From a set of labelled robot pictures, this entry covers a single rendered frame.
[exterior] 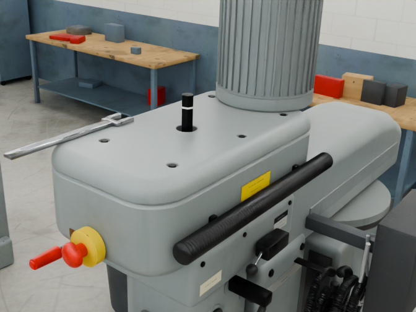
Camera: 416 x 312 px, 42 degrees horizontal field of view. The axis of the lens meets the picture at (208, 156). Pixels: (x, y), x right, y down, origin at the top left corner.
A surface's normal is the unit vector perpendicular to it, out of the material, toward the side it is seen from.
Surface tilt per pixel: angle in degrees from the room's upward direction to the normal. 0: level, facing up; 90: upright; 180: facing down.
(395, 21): 90
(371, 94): 90
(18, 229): 0
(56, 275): 0
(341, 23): 90
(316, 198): 90
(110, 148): 0
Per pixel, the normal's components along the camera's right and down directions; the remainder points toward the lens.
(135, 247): -0.36, 0.35
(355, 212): 0.04, -0.92
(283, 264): 0.79, 0.26
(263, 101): -0.11, 0.38
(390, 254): -0.61, 0.29
